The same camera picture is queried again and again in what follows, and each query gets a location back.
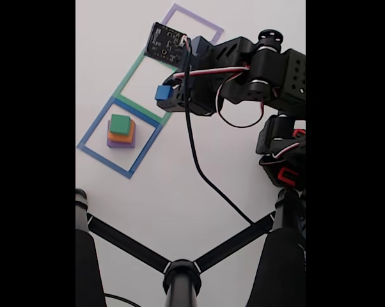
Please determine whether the black camera tripod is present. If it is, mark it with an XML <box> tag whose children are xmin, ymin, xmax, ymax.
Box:
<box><xmin>75</xmin><ymin>188</ymin><xmax>306</xmax><ymax>307</ymax></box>

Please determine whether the green tape square frame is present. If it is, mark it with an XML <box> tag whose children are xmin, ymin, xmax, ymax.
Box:
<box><xmin>113</xmin><ymin>47</ymin><xmax>178</xmax><ymax>126</ymax></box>

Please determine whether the red table clamp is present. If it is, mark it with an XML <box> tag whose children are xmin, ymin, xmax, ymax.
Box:
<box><xmin>277</xmin><ymin>166</ymin><xmax>301</xmax><ymax>188</ymax></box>

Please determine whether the purple square block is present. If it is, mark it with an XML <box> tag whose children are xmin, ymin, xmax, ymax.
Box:
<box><xmin>106</xmin><ymin>121</ymin><xmax>136</xmax><ymax>149</ymax></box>

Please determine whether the servo wire bundle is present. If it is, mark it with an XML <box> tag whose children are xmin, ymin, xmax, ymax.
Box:
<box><xmin>172</xmin><ymin>65</ymin><xmax>266</xmax><ymax>129</ymax></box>

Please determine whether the blue tape square frame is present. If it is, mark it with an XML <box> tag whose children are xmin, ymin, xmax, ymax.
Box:
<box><xmin>76</xmin><ymin>97</ymin><xmax>164</xmax><ymax>180</ymax></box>

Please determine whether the orange square block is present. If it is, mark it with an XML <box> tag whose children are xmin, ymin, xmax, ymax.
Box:
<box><xmin>107</xmin><ymin>120</ymin><xmax>136</xmax><ymax>144</ymax></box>

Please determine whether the small blue cube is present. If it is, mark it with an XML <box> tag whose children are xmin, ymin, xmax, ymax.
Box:
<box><xmin>155</xmin><ymin>84</ymin><xmax>173</xmax><ymax>102</ymax></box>

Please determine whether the green cube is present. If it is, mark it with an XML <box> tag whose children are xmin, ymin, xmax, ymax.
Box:
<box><xmin>109</xmin><ymin>114</ymin><xmax>132</xmax><ymax>135</ymax></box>

